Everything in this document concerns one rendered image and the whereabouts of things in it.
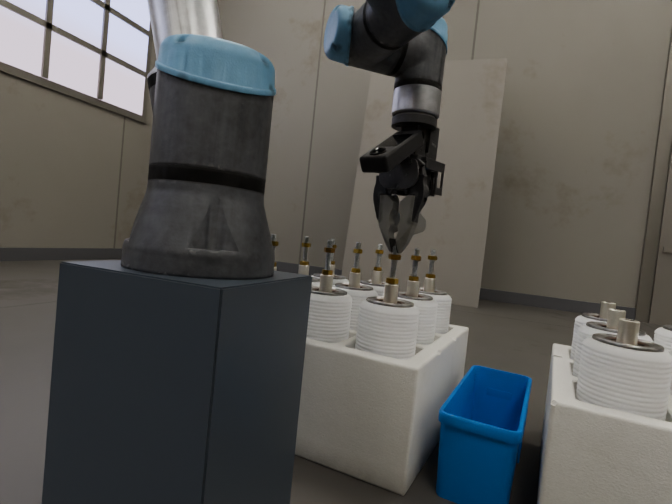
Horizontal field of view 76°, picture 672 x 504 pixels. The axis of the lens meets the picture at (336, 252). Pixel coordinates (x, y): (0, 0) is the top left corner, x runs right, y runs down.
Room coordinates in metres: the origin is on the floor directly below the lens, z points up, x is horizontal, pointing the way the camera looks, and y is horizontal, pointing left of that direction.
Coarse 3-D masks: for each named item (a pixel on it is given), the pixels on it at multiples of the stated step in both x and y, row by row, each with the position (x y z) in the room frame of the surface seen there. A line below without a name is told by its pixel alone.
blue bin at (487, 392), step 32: (480, 384) 0.84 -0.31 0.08; (512, 384) 0.81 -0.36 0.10; (448, 416) 0.58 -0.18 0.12; (480, 416) 0.83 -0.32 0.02; (512, 416) 0.81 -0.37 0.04; (448, 448) 0.58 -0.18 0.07; (480, 448) 0.56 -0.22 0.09; (512, 448) 0.55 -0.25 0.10; (448, 480) 0.58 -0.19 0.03; (480, 480) 0.56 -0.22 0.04; (512, 480) 0.58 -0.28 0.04
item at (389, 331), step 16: (368, 304) 0.66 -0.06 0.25; (368, 320) 0.65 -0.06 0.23; (384, 320) 0.63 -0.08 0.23; (400, 320) 0.64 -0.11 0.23; (416, 320) 0.66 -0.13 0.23; (368, 336) 0.64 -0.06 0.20; (384, 336) 0.63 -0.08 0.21; (400, 336) 0.64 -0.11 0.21; (416, 336) 0.67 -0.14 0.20; (384, 352) 0.63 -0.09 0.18; (400, 352) 0.64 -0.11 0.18
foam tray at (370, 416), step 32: (320, 352) 0.65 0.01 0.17; (352, 352) 0.63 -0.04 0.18; (416, 352) 0.71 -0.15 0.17; (448, 352) 0.75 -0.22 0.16; (320, 384) 0.64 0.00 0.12; (352, 384) 0.62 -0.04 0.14; (384, 384) 0.60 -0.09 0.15; (416, 384) 0.58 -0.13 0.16; (448, 384) 0.78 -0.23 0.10; (320, 416) 0.64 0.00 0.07; (352, 416) 0.62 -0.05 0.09; (384, 416) 0.60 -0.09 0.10; (416, 416) 0.59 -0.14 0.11; (320, 448) 0.64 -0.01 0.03; (352, 448) 0.61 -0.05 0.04; (384, 448) 0.59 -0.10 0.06; (416, 448) 0.61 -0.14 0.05; (384, 480) 0.59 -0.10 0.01
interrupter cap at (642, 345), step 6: (594, 336) 0.54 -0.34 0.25; (600, 336) 0.55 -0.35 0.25; (606, 336) 0.56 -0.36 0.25; (612, 336) 0.56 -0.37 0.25; (606, 342) 0.52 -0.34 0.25; (612, 342) 0.52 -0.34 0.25; (618, 342) 0.52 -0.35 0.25; (642, 342) 0.54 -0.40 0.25; (648, 342) 0.54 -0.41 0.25; (630, 348) 0.50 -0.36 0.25; (636, 348) 0.50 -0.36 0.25; (642, 348) 0.50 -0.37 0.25; (648, 348) 0.50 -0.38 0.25; (654, 348) 0.50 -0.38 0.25; (660, 348) 0.51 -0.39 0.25
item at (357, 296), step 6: (342, 288) 0.81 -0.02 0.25; (354, 294) 0.79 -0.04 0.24; (360, 294) 0.79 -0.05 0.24; (366, 294) 0.80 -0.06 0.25; (372, 294) 0.81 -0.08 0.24; (354, 300) 0.79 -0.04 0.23; (360, 300) 0.79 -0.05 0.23; (354, 306) 0.79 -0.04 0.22; (354, 312) 0.79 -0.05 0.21; (354, 318) 0.79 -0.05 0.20; (354, 324) 0.79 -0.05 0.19
